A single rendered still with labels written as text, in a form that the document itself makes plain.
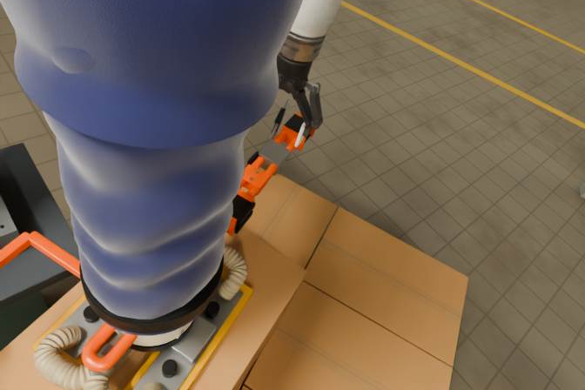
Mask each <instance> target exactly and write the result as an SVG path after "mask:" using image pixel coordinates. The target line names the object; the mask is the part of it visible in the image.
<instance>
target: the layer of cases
mask: <svg viewBox="0 0 585 390"><path fill-rule="evenodd" d="M254 202H255V203H256V204H255V207H254V208H253V209H252V210H253V213H252V216H251V217H250V218H249V219H248V221H247V222H246V223H245V225H244V226H243V227H242V228H244V229H245V230H247V231H248V232H249V233H251V234H252V235H254V236H255V237H257V238H258V239H260V240H262V241H263V242H265V243H266V244H268V245H269V246H270V247H272V248H273V249H275V250H276V251H278V252H280V253H281V254H283V255H284V256H286V257H287V258H289V259H290V260H291V261H293V262H294V263H296V264H298V265H299V266H301V267H303V268H305V269H306V270H307V275H306V276H305V278H304V280H303V282H302V283H301V285H300V287H299V290H298V291H297V292H296V294H295V296H294V297H293V299H292V302H291V303H290V305H289V307H288V308H287V309H286V312H285V314H284V315H283V317H282V319H281V321H280V322H279V324H278V326H277V327H276V329H275V331H274V333H273V334H272V336H271V338H270V339H269V340H268V342H267V343H266V345H265V347H264V348H263V350H262V352H261V353H260V355H259V357H258V358H257V359H256V361H255V362H254V364H253V366H252V368H251V370H250V372H249V374H248V375H247V377H245V379H244V380H243V381H244V383H243V381H242V383H243V385H242V383H241V384H240V386H239V388H238V390H239V389H240V390H449V387H450V381H451V376H452V371H453V368H452V367H453V366H454V356H455V352H456V347H457V341H458V336H459V331H460V326H461V316H462V312H463V306H464V301H465V296H466V291H467V282H468V277H467V276H465V275H464V274H462V273H460V272H457V271H455V270H454V269H453V268H451V267H449V266H446V265H445V264H443V263H441V262H440V261H438V260H436V259H434V258H432V257H430V256H428V255H426V254H425V253H424V252H421V251H419V250H417V249H416V248H414V247H412V246H410V245H408V244H407V243H405V242H403V241H401V240H399V239H397V238H395V237H394V236H392V235H390V234H389V233H387V232H384V231H382V230H381V229H380V228H378V227H376V226H374V225H371V224H370V223H368V222H366V221H365V220H363V219H361V218H359V217H357V216H355V215H353V214H352V213H350V212H348V211H346V210H344V209H342V208H341V207H338V206H337V205H335V204H333V203H332V202H330V201H328V200H326V199H324V198H322V197H321V196H319V195H317V194H315V193H313V192H311V191H309V190H307V189H306V188H304V187H303V186H301V185H298V184H296V183H294V182H293V181H292V180H290V179H288V178H285V177H284V176H282V175H280V174H278V173H277V174H276V175H275V176H274V175H272V176H271V178H270V179H269V180H268V181H267V185H266V186H265V187H264V189H263V190H262V191H261V192H260V193H259V195H256V196H255V199H254ZM337 207H338V209H337ZM336 209H337V211H336ZM335 211H336V212H335ZM334 213H335V214H334ZM333 214H334V216H333ZM332 217H333V218H332ZM331 219H332V220H331ZM330 220H331V222H330ZM329 222H330V224H329ZM328 224H329V225H328ZM327 225H328V226H327ZM326 227H327V228H326ZM325 230H326V231H325ZM324 232H325V233H324ZM323 233H324V234H323ZM322 235H323V236H322ZM321 236H322V238H321ZM320 238H321V239H320ZM319 240H320V241H319ZM316 246H317V247H316ZM315 247H316V249H315ZM314 249H315V251H314ZM311 256H312V257H311ZM309 259H310V260H309ZM308 260H309V262H308ZM307 262H308V263H307ZM241 385H242V387H241ZM240 387H241V388H240Z"/></svg>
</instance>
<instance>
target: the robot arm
mask: <svg viewBox="0 0 585 390"><path fill-rule="evenodd" d="M341 1H342V0H303V2H302V4H301V6H300V9H299V13H298V15H297V17H296V19H295V21H294V23H293V25H292V28H291V30H290V32H289V34H288V36H287V38H286V40H285V42H284V44H283V45H282V47H281V49H280V51H279V54H278V56H277V70H278V77H279V89H281V90H284V91H285V92H287V93H288V94H290V93H292V97H293V99H294V100H296V102H297V105H298V107H299V110H300V113H301V115H302V118H303V119H304V121H305V122H304V123H303V124H302V125H301V128H300V130H299V135H298V137H297V140H296V143H295V145H294V146H295V147H298V146H299V145H300V143H301V142H302V141H303V138H304V137H307V136H308V135H309V133H310V132H311V129H312V128H313V127H314V128H315V129H319V127H320V126H321V125H322V124H323V117H322V110H321V104H320V98H319V90H320V83H316V84H313V83H311V82H309V81H308V74H309V71H310V69H311V66H312V63H313V60H314V59H315V58H316V57H317V56H318V55H319V52H320V49H321V46H322V44H323V41H324V39H325V37H326V32H327V30H328V28H329V26H330V25H331V23H332V22H333V20H334V18H335V17H336V15H337V12H338V10H339V7H340V4H341ZM305 87H306V88H307V89H308V92H307V93H308V94H309V100H310V105H311V107H310V105H309V103H308V100H307V98H306V91H305ZM297 91H298V92H297Z"/></svg>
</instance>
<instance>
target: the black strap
mask: <svg viewBox="0 0 585 390"><path fill-rule="evenodd" d="M223 266H224V254H223V257H222V259H221V262H220V265H219V269H218V270H217V272H216V273H215V275H214V276H213V277H212V279H211V280H210V281H209V282H208V284H207V285H206V286H205V287H204V288H203V289H202V290H201V291H200V292H199V293H198V294H197V295H195V296H194V298H193V299H192V300H190V301H189V302H188V303H186V304H185V305H184V306H182V307H180V308H179V309H176V310H174V311H172V312H170V313H167V314H166V315H164V316H161V317H158V318H156V319H132V318H126V317H122V316H117V315H116V314H114V313H112V312H110V311H108V310H107V309H106V308H105V307H104V306H103V305H102V304H101V303H100V302H99V301H98V300H97V299H96V298H95V297H94V296H93V295H92V293H91V291H90V289H89V287H88V286H87V285H86V283H85V281H84V277H83V273H82V269H81V265H80V266H79V271H80V279H81V282H82V286H83V289H84V295H85V297H86V299H87V301H88V303H89V304H90V306H91V308H92V309H93V311H94V312H95V313H96V314H97V315H98V316H99V317H100V318H101V319H103V320H104V321H105V322H107V323H109V324H110V325H112V326H115V327H116V328H119V329H121V330H124V331H126V332H132V333H162V332H165V331H168V330H171V329H174V328H176V327H179V326H182V325H184V324H185V323H187V322H188V321H190V320H192V319H194V318H195V317H196V316H197V315H199V314H200V313H201V312H202V311H203V310H204V309H205V308H206V307H207V305H208V304H209V303H210V302H211V300H212V298H213V296H214V295H215V292H216V291H217V289H218V286H219V281H220V278H221V274H222V271H223Z"/></svg>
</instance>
